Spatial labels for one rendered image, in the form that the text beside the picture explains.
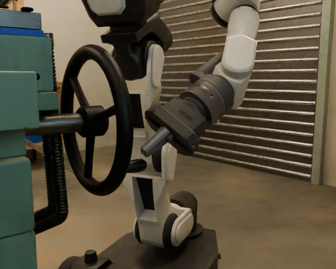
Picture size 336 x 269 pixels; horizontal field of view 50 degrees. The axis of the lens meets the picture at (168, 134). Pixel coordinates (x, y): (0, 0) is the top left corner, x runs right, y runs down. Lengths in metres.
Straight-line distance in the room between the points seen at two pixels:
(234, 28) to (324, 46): 2.37
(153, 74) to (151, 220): 0.57
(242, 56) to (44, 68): 0.38
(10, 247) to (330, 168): 3.01
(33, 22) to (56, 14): 3.81
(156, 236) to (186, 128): 0.87
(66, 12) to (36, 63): 3.90
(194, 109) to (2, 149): 0.36
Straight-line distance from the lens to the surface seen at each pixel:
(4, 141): 0.46
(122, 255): 1.58
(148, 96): 1.18
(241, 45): 0.78
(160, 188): 1.32
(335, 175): 3.31
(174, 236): 1.46
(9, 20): 0.65
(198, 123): 0.67
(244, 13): 0.90
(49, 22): 4.42
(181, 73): 4.17
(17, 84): 0.40
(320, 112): 3.21
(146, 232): 1.48
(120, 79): 0.60
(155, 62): 1.19
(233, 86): 0.74
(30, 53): 0.64
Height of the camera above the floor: 0.89
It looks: 9 degrees down
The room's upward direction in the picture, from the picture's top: straight up
